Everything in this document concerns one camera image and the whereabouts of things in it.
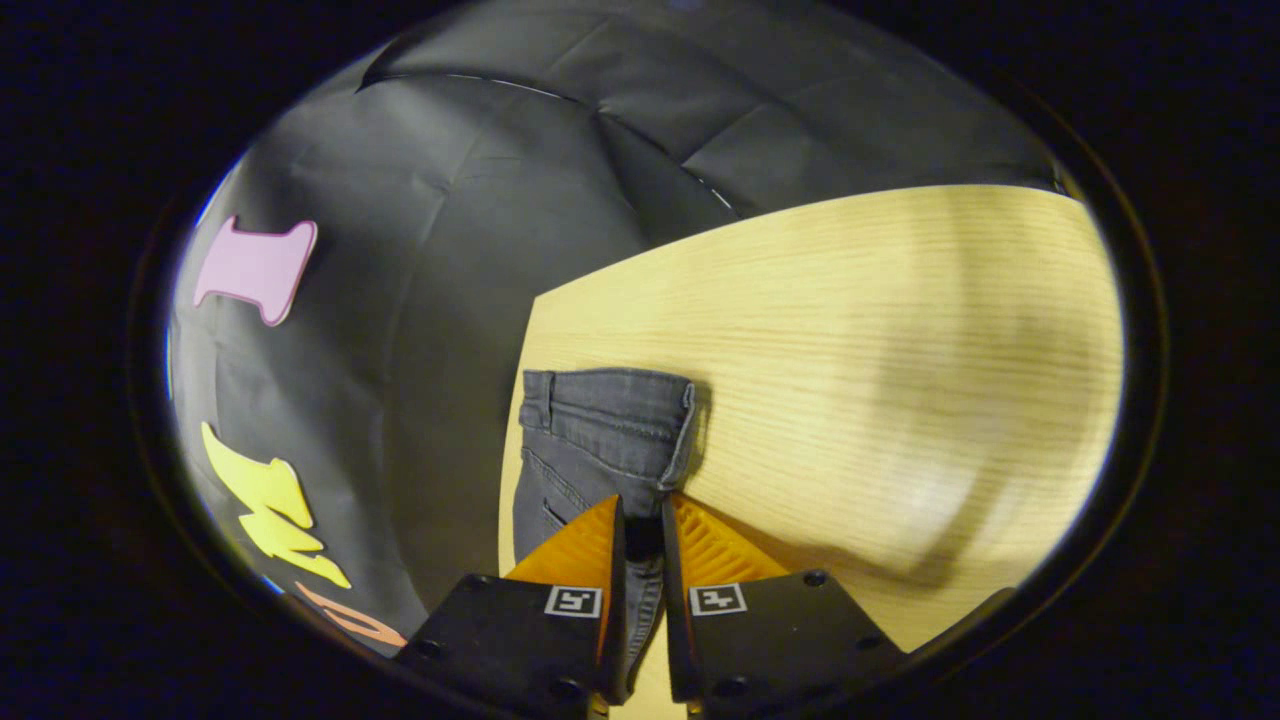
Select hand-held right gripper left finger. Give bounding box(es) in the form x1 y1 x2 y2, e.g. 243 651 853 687
395 494 631 720

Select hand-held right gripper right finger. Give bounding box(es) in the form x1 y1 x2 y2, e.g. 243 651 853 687
660 491 908 720

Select dark grey jeans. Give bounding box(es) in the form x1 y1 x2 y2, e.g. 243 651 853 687
512 368 698 701

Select black backdrop cloth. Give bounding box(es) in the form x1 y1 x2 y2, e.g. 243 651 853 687
165 0 1076 661

